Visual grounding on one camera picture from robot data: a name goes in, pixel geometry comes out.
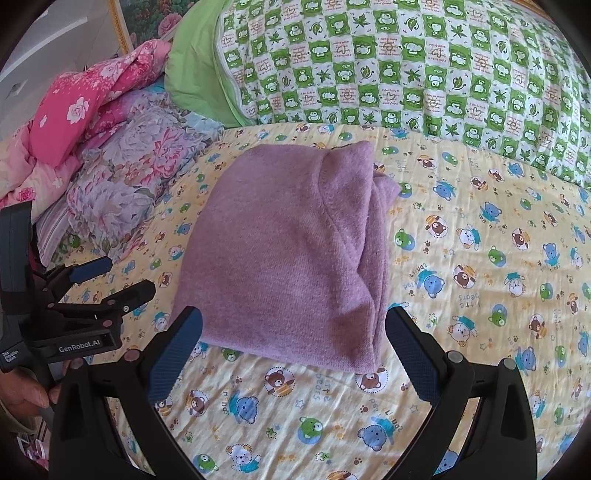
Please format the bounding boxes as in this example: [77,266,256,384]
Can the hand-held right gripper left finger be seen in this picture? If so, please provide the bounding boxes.
[48,305,204,480]

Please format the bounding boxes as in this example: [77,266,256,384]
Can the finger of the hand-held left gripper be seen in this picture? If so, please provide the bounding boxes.
[34,256,114,297]
[48,279,157,322]

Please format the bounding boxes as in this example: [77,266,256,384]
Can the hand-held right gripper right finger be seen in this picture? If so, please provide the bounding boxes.
[385,305,539,480]

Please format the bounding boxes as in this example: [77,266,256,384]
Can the purple knit sweater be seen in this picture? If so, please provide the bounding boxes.
[170,141,400,376]

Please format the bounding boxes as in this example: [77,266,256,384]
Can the person's left hand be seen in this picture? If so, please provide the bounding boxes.
[0,368,63,437]

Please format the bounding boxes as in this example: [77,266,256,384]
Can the yellow bear-print bed sheet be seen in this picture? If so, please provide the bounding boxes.
[60,122,591,480]

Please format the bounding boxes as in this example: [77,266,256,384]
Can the pale floral quilt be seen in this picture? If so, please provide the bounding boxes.
[34,88,227,266]

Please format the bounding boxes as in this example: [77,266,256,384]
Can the pink floral blanket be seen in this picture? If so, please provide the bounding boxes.
[0,39,174,208]

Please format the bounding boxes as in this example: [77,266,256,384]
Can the framed flower picture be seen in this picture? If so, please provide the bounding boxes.
[108,0,199,54]

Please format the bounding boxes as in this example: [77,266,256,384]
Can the green frog-print quilt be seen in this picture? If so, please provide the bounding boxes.
[164,0,591,204]

